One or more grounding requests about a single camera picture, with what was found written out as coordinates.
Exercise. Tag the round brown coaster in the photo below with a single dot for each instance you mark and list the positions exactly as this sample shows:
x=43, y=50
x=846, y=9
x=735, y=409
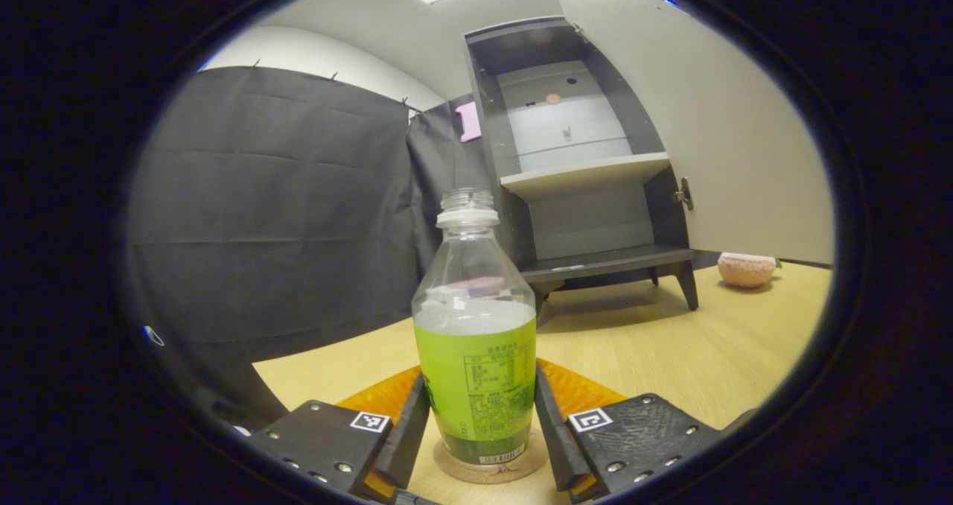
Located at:
x=532, y=462

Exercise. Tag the beige cabinet door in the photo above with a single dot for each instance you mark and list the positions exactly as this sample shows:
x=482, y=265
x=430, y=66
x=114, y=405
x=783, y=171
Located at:
x=730, y=155

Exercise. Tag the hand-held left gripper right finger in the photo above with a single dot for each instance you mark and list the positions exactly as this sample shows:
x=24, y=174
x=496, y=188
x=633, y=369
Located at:
x=551, y=438

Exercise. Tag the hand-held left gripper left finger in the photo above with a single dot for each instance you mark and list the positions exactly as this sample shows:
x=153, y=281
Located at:
x=409, y=438

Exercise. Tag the black backdrop cloth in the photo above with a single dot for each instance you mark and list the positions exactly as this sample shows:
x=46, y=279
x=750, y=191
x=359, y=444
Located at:
x=275, y=207

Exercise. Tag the metal door hinge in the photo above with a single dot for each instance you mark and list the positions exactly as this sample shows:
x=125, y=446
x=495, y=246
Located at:
x=684, y=194

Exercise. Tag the green label plastic bottle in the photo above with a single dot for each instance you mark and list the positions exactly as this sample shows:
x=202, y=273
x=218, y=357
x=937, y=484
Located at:
x=475, y=356

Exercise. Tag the white cabinet shelf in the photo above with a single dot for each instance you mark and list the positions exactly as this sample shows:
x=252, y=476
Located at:
x=581, y=173

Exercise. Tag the pink round pot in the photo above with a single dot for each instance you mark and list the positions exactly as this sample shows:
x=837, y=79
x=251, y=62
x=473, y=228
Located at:
x=746, y=270

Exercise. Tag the dark grey cabinet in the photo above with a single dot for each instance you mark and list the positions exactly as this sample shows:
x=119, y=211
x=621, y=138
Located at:
x=595, y=263

